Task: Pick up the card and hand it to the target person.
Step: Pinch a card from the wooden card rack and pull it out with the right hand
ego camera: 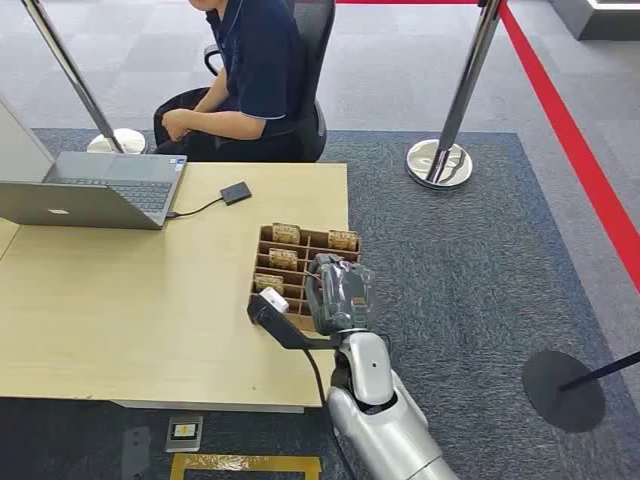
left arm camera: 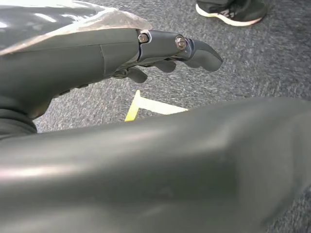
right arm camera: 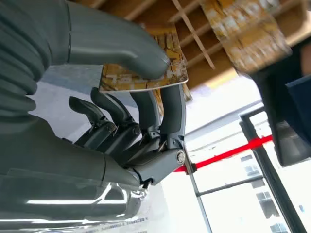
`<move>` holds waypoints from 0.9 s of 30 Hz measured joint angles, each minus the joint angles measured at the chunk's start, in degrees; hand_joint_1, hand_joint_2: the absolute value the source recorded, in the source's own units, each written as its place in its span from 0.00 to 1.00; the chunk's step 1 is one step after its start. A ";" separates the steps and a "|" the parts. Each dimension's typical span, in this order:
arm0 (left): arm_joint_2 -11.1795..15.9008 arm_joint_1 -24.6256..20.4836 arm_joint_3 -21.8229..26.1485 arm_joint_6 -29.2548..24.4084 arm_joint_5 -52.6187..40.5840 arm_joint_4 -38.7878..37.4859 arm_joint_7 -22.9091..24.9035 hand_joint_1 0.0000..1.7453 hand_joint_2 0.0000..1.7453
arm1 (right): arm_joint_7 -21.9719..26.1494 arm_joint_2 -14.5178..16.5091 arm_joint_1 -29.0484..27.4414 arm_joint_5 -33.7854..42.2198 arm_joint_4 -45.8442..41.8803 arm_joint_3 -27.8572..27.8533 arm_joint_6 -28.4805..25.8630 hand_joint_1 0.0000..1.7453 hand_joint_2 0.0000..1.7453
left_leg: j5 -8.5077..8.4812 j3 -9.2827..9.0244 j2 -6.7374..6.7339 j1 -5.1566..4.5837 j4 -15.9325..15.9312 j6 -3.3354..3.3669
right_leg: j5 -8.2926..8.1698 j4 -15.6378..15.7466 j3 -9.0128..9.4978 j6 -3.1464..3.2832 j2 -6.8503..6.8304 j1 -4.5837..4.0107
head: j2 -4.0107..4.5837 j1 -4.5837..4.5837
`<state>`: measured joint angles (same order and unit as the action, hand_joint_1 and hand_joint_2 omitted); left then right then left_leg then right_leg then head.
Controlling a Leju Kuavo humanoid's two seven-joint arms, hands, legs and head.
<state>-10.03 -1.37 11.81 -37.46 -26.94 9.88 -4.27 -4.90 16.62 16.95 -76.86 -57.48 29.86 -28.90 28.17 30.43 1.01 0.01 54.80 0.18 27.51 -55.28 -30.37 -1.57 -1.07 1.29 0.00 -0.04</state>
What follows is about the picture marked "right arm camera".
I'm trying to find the clear plastic cover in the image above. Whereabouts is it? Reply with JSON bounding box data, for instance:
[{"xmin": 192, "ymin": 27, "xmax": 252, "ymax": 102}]
[{"xmin": 0, "ymin": 180, "xmax": 149, "ymax": 233}]

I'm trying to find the ribbed grey right arm sleeve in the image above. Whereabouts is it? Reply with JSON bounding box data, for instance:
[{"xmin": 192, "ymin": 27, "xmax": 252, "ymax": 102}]
[{"xmin": 0, "ymin": 0, "xmax": 53, "ymax": 120}]

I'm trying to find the red barrier belt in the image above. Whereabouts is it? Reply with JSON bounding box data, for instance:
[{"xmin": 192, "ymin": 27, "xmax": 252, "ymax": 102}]
[{"xmin": 174, "ymin": 135, "xmax": 274, "ymax": 173}]

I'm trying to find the black window frame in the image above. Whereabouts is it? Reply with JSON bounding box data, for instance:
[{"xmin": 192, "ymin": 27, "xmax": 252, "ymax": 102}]
[{"xmin": 239, "ymin": 107, "xmax": 307, "ymax": 233}]

